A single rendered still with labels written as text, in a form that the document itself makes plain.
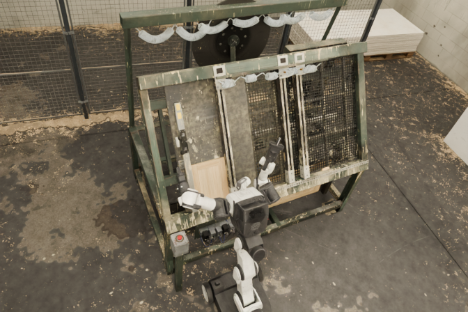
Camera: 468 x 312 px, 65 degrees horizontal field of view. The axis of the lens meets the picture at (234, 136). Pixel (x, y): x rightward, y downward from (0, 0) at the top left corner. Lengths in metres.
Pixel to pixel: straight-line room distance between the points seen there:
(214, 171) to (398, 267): 2.41
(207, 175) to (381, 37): 5.16
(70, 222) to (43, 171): 0.84
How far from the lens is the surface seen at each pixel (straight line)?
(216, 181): 3.21
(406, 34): 7.89
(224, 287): 3.68
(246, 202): 2.71
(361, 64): 3.86
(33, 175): 4.91
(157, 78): 2.83
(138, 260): 4.02
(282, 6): 3.55
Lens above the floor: 3.56
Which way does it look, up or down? 44 degrees down
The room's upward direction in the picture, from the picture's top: 9 degrees clockwise
